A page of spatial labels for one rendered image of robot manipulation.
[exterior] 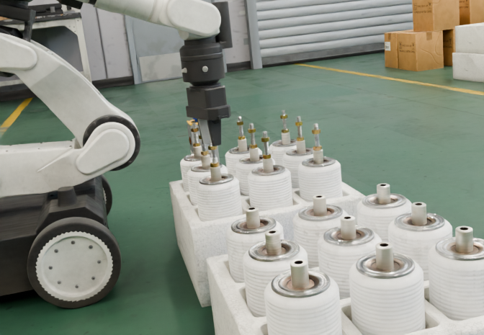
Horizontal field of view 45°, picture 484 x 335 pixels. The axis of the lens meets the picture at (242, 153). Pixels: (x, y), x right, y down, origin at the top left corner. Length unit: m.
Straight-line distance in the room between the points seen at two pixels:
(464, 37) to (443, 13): 0.82
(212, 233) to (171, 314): 0.19
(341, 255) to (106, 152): 0.77
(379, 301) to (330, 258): 0.13
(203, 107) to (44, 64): 0.44
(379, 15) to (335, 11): 0.53
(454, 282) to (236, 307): 0.30
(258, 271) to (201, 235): 0.40
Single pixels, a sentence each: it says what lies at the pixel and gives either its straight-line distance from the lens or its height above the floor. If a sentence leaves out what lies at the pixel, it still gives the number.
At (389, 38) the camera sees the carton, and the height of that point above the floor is 0.25.
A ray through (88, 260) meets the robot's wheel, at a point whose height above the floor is 0.10.
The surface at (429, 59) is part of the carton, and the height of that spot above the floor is 0.08.
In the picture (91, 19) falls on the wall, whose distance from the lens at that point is 6.32.
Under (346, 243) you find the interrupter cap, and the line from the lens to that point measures 0.88.
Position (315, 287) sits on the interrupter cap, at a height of 0.25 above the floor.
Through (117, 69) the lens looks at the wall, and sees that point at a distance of 6.34.
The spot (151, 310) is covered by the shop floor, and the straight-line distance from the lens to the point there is 1.32.
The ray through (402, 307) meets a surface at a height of 0.21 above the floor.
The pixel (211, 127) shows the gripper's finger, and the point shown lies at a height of 0.37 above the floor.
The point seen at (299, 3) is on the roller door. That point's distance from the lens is 6.65.
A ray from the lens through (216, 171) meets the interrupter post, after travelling 1.27.
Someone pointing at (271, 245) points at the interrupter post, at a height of 0.26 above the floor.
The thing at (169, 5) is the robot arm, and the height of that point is 0.62.
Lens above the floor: 0.59
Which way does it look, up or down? 13 degrees down
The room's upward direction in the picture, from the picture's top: 6 degrees counter-clockwise
